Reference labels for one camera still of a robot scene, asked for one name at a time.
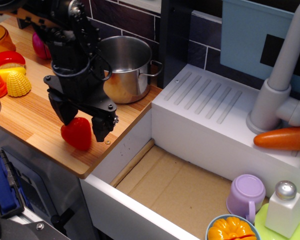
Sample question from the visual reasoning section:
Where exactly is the purple plastic cup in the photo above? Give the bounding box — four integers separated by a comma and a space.
226, 174, 266, 224

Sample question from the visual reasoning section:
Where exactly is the blue clamp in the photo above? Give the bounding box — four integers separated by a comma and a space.
0, 150, 24, 219

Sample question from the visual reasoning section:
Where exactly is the yellow toy banana piece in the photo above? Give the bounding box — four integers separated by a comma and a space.
0, 67, 26, 82

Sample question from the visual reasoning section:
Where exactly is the purple toy onion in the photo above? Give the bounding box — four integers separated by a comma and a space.
32, 33, 51, 60

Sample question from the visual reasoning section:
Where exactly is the light blue panel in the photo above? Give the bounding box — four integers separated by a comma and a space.
220, 0, 294, 80

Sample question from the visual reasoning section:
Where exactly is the yellow toy corn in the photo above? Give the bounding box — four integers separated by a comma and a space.
6, 71, 32, 97

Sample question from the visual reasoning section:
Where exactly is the white salt shaker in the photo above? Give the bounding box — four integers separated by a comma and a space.
265, 180, 300, 239

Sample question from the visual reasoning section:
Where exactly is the blue bowl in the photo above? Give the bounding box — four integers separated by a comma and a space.
205, 214, 262, 240

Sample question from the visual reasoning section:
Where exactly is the red toy apple slice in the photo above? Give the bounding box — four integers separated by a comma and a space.
0, 51, 26, 69

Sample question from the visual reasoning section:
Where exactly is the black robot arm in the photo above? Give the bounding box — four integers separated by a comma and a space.
0, 0, 118, 142

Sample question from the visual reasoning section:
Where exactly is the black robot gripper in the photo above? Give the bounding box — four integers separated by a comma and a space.
43, 59, 119, 142

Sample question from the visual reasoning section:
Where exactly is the red toy strawberry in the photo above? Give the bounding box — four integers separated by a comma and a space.
60, 117, 92, 151

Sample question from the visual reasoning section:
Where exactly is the yellow toy pumpkin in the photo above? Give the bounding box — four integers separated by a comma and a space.
207, 216, 258, 240

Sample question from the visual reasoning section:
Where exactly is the stainless steel pot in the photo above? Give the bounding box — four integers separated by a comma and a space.
98, 36, 163, 104

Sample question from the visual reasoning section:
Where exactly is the grey toy faucet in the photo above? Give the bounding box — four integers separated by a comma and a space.
246, 4, 300, 134

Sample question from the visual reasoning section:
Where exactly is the white toy sink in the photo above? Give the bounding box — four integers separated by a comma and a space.
81, 65, 300, 240

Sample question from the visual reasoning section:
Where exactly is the green plastic plate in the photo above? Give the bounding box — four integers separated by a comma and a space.
254, 203, 300, 240

